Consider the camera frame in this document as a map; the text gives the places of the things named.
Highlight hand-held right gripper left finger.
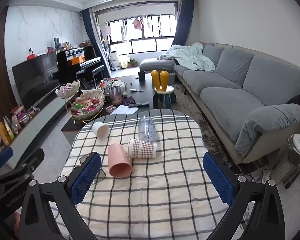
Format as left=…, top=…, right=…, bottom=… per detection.
left=19, top=152, right=102, bottom=240

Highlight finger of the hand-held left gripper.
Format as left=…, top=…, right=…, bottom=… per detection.
left=0, top=148, right=45, bottom=188
left=0, top=147, right=14, bottom=170

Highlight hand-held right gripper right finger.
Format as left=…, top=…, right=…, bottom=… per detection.
left=202, top=151, right=286, bottom=240

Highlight pink cup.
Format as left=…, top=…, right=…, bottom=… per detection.
left=108, top=144, right=133, bottom=178

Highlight white cup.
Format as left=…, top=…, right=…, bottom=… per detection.
left=92, top=121, right=110, bottom=140

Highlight brown checked paper cup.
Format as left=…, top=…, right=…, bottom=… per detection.
left=128, top=138, right=157, bottom=158

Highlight clear plastic cup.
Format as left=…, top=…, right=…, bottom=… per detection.
left=138, top=116, right=157, bottom=143

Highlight row of snack packets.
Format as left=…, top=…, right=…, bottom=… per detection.
left=0, top=104, right=40, bottom=146

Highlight white television cabinet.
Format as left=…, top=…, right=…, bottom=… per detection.
left=5, top=96, right=77, bottom=170

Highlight black white checked tablecloth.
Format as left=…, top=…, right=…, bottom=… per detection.
left=50, top=109, right=231, bottom=240

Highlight patterned floor rug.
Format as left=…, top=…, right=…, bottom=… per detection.
left=174, top=84, right=232, bottom=167

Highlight electric space heater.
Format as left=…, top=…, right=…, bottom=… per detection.
left=270, top=134, right=300, bottom=189

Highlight tiered white snack bowl stand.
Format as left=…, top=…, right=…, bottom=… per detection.
left=55, top=80, right=105, bottom=126

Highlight grey sofa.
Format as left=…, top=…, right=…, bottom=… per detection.
left=139, top=42, right=300, bottom=165

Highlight white papers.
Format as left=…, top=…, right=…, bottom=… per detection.
left=110, top=105, right=139, bottom=115

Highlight black television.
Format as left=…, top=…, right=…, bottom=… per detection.
left=12, top=52, right=63, bottom=110

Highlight glass jar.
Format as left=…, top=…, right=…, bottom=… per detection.
left=108, top=85, right=122, bottom=106

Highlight dark coffee table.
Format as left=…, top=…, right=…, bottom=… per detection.
left=61, top=74, right=156, bottom=140

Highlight yellow rabbit ear stool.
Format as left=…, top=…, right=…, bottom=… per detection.
left=151, top=70, right=177, bottom=109

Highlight black piano bench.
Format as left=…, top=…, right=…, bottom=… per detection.
left=76, top=65, right=105, bottom=83

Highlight black cloth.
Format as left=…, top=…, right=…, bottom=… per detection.
left=287, top=94, right=300, bottom=108

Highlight black upright piano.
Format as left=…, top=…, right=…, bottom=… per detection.
left=56, top=46, right=105, bottom=80

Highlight white air purifier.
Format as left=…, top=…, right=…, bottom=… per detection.
left=110, top=51, right=121, bottom=70

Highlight light blue blanket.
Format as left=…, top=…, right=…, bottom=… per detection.
left=159, top=42, right=216, bottom=72

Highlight blue curtain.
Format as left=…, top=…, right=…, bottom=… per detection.
left=174, top=0, right=194, bottom=47
left=81, top=9, right=112, bottom=78

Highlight white floor cable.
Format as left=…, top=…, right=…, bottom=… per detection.
left=236, top=169, right=272, bottom=184

